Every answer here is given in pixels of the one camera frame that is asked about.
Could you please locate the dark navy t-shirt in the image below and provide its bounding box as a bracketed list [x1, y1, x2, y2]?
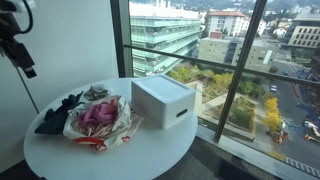
[34, 93, 82, 135]

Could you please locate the white storage container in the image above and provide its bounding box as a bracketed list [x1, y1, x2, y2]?
[131, 74, 196, 129]

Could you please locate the grey crumpled cloth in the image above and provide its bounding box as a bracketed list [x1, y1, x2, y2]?
[84, 84, 110, 101]

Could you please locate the white round table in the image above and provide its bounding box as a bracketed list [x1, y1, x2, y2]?
[23, 76, 198, 180]

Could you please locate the magenta pink t-shirt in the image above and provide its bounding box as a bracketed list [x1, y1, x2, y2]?
[77, 103, 118, 128]

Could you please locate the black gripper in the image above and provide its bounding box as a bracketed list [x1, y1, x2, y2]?
[1, 39, 37, 79]

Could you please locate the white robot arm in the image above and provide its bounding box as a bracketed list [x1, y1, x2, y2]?
[0, 0, 37, 79]

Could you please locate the dark window frame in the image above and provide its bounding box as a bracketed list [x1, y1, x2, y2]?
[109, 0, 320, 143]

